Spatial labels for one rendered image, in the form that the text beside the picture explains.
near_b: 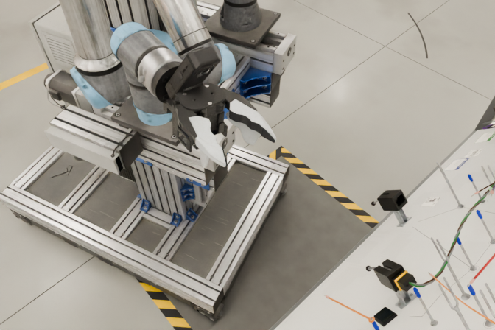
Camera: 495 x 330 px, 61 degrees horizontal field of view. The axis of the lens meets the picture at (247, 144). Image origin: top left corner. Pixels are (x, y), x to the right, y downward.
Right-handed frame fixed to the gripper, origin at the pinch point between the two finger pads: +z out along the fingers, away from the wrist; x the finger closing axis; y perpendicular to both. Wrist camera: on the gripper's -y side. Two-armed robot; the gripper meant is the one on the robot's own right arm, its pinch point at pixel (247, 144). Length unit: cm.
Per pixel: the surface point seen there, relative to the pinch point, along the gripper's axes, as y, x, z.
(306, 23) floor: 128, -229, -186
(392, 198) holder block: 49, -58, 2
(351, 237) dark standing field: 144, -109, -23
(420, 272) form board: 45, -42, 21
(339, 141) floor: 138, -154, -75
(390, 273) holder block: 38, -29, 18
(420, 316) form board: 41, -29, 28
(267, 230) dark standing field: 149, -77, -53
